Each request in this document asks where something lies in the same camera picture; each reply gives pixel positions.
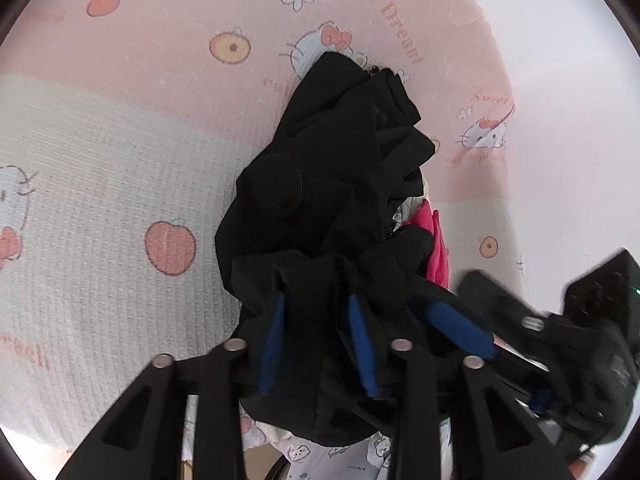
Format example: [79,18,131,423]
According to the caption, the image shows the pink Hello Kitty sofa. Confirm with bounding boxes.
[0,0,526,461]

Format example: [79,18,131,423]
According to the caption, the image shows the person's printed pajama pants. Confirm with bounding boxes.
[240,405,453,480]

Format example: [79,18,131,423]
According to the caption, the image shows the white printed garment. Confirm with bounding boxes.
[392,195,426,231]

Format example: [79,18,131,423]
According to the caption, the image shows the pink garment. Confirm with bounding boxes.
[402,199,453,288]

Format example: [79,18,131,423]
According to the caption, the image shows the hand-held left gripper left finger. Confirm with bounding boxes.
[55,292,288,480]

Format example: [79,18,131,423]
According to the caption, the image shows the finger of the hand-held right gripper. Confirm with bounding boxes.
[457,269,548,333]
[412,294,501,361]

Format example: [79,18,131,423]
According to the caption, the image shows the black pants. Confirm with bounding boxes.
[215,51,461,448]

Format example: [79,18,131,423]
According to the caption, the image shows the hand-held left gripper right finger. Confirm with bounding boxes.
[347,294,571,480]

